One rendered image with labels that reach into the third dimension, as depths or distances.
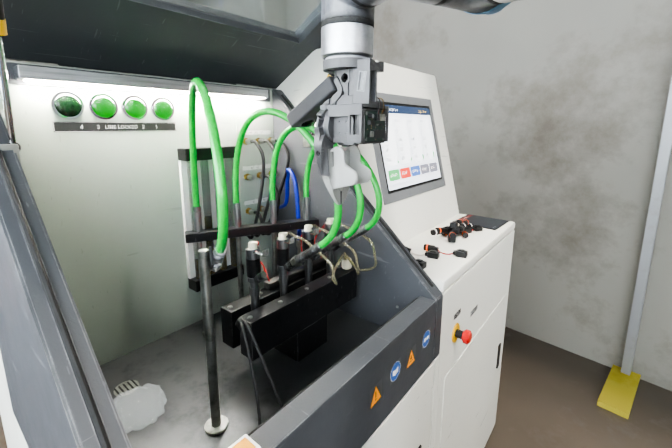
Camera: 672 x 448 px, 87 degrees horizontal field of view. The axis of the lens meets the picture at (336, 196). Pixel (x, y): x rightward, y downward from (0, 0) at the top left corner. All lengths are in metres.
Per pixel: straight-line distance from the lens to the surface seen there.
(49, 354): 0.52
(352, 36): 0.52
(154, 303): 0.99
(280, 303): 0.78
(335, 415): 0.63
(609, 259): 2.49
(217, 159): 0.50
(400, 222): 1.15
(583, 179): 2.42
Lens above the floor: 1.34
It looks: 11 degrees down
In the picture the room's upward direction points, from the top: straight up
